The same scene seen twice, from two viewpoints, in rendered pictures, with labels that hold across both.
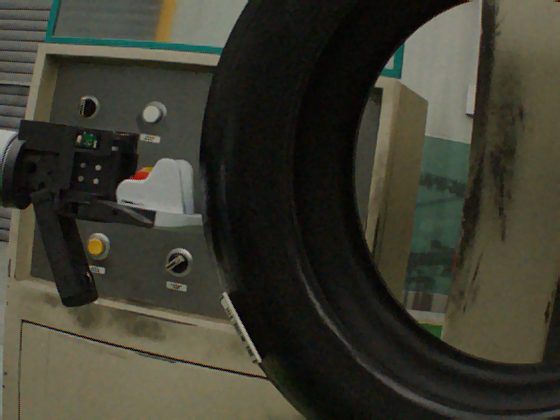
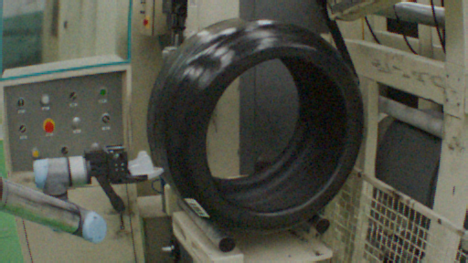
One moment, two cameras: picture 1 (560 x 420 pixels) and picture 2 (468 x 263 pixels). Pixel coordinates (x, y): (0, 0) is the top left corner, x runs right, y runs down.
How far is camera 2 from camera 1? 0.80 m
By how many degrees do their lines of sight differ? 36
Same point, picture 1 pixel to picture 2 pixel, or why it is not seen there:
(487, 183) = not seen: hidden behind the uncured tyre
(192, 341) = not seen: hidden behind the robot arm
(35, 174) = (96, 171)
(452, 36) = not seen: outside the picture
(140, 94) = (38, 92)
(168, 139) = (52, 107)
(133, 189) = (136, 168)
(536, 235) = (228, 126)
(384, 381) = (248, 212)
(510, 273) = (221, 142)
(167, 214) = (151, 173)
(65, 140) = (109, 159)
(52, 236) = (109, 191)
